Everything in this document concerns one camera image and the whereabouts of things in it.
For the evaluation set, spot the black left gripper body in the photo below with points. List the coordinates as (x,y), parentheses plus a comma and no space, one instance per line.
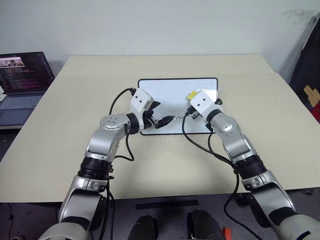
(148,117)

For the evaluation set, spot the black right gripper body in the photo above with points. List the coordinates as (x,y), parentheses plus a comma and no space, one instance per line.
(195,115)

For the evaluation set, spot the yellow whiteboard eraser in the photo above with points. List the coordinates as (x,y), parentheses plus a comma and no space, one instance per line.
(192,95)

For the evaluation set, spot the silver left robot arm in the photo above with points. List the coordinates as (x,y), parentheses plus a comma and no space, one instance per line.
(105,140)

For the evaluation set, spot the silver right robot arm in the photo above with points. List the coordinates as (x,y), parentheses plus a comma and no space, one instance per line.
(237,142)

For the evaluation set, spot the black-framed whiteboard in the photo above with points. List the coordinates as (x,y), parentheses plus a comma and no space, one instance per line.
(172,92)

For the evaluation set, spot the black tape strip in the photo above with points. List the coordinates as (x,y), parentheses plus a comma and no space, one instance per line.
(167,204)

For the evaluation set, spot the dark rounded shape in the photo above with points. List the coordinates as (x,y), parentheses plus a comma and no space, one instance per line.
(203,225)
(143,228)

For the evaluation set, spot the small red object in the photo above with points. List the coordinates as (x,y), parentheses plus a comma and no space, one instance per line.
(227,233)

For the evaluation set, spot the black leaning panel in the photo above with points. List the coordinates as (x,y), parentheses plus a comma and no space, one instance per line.
(308,55)

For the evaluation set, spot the open grey laptop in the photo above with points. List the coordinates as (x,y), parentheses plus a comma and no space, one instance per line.
(22,75)

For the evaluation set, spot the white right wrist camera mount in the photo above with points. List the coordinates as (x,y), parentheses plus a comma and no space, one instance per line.
(203,102)

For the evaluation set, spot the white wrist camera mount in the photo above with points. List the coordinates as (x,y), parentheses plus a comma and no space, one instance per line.
(203,102)
(140,100)

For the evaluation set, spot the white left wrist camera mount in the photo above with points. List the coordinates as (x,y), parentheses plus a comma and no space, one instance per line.
(140,100)

